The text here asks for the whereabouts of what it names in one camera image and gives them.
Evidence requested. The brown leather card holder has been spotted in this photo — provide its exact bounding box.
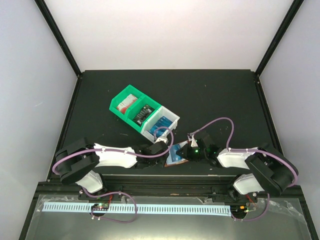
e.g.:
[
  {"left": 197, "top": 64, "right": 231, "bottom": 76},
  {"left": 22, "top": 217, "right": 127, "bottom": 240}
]
[{"left": 164, "top": 141, "right": 188, "bottom": 167}]

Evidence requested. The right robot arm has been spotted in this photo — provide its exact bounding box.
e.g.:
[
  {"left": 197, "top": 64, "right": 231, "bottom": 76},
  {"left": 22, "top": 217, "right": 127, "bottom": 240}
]
[{"left": 174, "top": 130, "right": 299, "bottom": 203}]

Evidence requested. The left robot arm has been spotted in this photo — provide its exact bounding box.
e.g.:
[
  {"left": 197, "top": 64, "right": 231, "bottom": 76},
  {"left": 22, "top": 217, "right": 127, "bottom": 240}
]
[{"left": 52, "top": 137, "right": 170, "bottom": 200}]

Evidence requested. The blue cards stack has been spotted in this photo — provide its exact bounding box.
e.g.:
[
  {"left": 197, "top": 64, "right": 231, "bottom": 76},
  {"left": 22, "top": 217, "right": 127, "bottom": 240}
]
[{"left": 148, "top": 116, "right": 173, "bottom": 138}]

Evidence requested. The black cards stack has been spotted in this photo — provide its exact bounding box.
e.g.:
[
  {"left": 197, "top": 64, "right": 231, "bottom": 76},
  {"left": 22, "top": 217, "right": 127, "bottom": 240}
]
[{"left": 133, "top": 104, "right": 154, "bottom": 127}]

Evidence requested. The red white cards stack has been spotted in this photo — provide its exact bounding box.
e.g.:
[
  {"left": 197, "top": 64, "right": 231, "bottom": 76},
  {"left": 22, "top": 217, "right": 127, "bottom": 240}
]
[{"left": 116, "top": 94, "right": 138, "bottom": 114}]

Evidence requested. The white storage bin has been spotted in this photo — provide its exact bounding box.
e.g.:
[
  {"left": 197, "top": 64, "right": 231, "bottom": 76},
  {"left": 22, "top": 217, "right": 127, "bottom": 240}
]
[{"left": 140, "top": 106, "right": 180, "bottom": 143}]

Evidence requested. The green double storage bin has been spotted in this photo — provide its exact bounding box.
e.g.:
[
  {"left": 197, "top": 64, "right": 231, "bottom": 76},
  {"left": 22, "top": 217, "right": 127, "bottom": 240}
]
[{"left": 109, "top": 84, "right": 162, "bottom": 133}]

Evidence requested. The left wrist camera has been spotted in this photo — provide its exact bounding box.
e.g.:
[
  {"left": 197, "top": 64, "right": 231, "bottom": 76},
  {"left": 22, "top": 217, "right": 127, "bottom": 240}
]
[{"left": 154, "top": 136, "right": 168, "bottom": 145}]

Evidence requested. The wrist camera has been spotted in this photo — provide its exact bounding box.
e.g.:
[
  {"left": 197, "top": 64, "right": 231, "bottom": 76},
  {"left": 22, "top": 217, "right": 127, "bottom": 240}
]
[
  {"left": 188, "top": 135, "right": 198, "bottom": 148},
  {"left": 154, "top": 136, "right": 168, "bottom": 145}
]

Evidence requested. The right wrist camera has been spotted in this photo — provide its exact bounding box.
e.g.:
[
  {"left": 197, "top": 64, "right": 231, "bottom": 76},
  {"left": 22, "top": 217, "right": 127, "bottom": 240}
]
[{"left": 188, "top": 135, "right": 198, "bottom": 148}]

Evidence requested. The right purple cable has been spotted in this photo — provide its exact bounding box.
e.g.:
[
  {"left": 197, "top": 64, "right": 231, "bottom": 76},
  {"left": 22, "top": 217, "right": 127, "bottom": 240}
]
[{"left": 187, "top": 116, "right": 300, "bottom": 222}]

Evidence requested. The purple cable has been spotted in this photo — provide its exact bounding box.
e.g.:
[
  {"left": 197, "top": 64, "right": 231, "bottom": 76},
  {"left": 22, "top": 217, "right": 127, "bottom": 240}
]
[
  {"left": 187, "top": 116, "right": 300, "bottom": 222},
  {"left": 52, "top": 126, "right": 175, "bottom": 225}
]

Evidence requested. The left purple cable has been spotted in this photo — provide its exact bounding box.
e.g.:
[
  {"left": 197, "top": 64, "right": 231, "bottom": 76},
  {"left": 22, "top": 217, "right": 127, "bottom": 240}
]
[{"left": 52, "top": 126, "right": 175, "bottom": 225}]

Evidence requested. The white slotted cable duct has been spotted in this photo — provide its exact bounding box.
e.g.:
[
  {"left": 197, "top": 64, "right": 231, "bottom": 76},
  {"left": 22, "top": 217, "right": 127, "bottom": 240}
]
[{"left": 42, "top": 202, "right": 232, "bottom": 217}]

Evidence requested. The black frame post left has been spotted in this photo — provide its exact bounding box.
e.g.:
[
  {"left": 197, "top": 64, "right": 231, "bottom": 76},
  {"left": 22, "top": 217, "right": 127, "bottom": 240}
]
[{"left": 34, "top": 0, "right": 82, "bottom": 77}]

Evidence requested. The black frame post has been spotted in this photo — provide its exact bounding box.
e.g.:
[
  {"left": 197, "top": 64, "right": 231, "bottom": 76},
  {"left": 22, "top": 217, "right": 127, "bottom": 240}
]
[
  {"left": 34, "top": 0, "right": 82, "bottom": 77},
  {"left": 254, "top": 0, "right": 305, "bottom": 76}
]

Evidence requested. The black frame post right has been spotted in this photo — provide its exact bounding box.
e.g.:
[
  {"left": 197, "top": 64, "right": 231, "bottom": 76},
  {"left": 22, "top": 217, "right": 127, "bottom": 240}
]
[{"left": 254, "top": 0, "right": 305, "bottom": 76}]

